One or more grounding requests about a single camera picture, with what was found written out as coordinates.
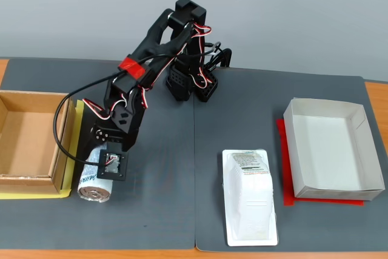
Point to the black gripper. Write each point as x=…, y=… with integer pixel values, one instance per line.
x=101, y=134

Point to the white and blue drink can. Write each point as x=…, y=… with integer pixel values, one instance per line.
x=91, y=181

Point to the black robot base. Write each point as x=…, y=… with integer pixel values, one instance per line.
x=179, y=84

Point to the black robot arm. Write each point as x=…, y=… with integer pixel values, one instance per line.
x=151, y=46

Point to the brown cardboard box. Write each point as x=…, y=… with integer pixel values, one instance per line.
x=30, y=140

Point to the white paper box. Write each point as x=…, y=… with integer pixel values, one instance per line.
x=330, y=153

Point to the yellow paper sheet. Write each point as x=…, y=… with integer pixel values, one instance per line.
x=79, y=107

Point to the dark grey table mat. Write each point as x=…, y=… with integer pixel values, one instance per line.
x=157, y=165
x=248, y=113

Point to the red tape strip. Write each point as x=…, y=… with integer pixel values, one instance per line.
x=131, y=67

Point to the black table clamp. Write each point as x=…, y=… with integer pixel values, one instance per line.
x=224, y=55

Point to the white plastic packaged tray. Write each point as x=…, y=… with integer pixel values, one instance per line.
x=250, y=198

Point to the red paper sheet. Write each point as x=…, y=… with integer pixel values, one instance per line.
x=288, y=192

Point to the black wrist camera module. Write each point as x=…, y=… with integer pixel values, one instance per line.
x=112, y=166

